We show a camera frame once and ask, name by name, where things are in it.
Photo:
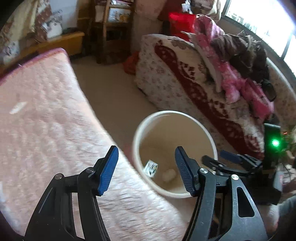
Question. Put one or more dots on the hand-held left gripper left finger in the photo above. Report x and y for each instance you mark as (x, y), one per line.
(107, 171)

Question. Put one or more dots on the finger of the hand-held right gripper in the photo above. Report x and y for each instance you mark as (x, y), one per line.
(211, 162)
(230, 156)

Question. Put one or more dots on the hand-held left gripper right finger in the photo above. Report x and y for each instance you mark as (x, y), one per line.
(185, 171)

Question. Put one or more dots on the cream plastic bucket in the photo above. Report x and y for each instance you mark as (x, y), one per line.
(175, 129)

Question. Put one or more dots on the white paper ball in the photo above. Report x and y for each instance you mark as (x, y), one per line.
(168, 175)

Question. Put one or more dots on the small printed packet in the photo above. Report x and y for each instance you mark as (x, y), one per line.
(151, 168)

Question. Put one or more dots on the person's grey clothing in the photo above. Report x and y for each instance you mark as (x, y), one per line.
(288, 215)

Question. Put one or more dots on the pink quilted bed cover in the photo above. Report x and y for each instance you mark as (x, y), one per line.
(46, 115)

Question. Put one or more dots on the red and white floral blanket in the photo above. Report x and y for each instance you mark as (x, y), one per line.
(175, 76)

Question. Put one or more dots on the dark brown garment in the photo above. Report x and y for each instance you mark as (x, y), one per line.
(245, 53)

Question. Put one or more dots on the orange red cloth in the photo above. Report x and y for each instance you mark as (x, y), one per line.
(130, 64)

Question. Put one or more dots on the pale paper strip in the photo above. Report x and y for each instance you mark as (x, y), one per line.
(18, 107)

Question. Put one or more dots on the pink patterned fleece garment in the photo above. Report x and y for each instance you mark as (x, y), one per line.
(208, 41)

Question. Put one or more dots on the window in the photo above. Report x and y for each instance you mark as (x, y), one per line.
(254, 18)

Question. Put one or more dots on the wooden cabinet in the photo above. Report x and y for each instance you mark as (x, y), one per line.
(64, 41)

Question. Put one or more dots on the red bag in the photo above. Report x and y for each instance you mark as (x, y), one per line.
(181, 22)

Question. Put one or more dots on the wooden chair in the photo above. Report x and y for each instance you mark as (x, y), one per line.
(104, 23)

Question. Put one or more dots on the white printed container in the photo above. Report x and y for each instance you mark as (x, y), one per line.
(54, 27)

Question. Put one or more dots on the beige floral cloth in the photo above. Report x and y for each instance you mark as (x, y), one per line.
(20, 20)

